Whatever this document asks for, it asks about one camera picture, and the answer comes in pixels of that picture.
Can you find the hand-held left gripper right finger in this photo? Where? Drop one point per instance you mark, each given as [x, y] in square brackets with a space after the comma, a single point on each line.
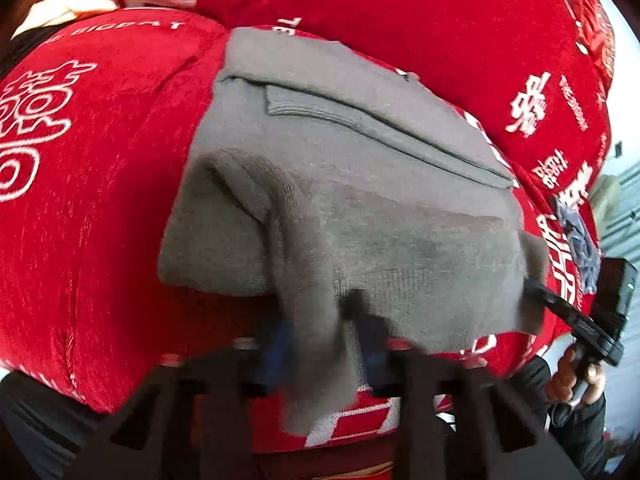
[372, 355]

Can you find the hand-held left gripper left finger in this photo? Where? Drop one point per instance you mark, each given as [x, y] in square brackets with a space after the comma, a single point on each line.
[277, 360]

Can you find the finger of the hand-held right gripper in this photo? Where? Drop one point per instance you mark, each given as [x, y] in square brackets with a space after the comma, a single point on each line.
[555, 305]

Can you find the grey sweater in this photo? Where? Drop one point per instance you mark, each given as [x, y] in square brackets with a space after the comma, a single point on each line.
[375, 185]

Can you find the person's right forearm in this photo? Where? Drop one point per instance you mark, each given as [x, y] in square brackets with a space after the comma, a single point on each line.
[580, 440]

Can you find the person's right hand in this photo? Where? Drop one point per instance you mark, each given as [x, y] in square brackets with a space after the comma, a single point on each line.
[557, 385]

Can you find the blue-grey cloth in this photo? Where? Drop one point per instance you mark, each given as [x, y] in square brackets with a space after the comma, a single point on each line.
[580, 245]

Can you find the pale green object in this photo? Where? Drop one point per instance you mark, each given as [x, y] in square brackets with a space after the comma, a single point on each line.
[605, 200]

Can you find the red printed sofa seat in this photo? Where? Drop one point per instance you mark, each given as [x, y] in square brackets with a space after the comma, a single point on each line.
[100, 210]

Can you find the small red printed cushion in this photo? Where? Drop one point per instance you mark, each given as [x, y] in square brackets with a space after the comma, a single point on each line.
[595, 35]

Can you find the red printed sofa back cushion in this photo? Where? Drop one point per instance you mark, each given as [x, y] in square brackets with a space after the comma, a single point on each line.
[400, 10]

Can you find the black cloth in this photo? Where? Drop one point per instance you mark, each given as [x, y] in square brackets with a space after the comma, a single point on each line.
[25, 47]

